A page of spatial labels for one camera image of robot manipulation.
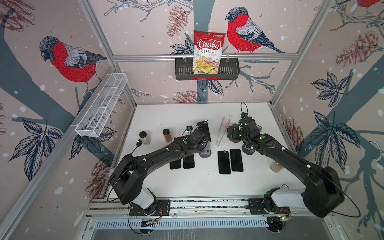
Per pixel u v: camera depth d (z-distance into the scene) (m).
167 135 0.93
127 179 0.42
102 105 0.79
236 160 0.91
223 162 0.90
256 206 0.73
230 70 1.07
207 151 0.88
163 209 0.74
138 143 0.98
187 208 0.75
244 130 0.65
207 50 0.83
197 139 0.65
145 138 0.92
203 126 0.94
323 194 0.40
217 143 0.98
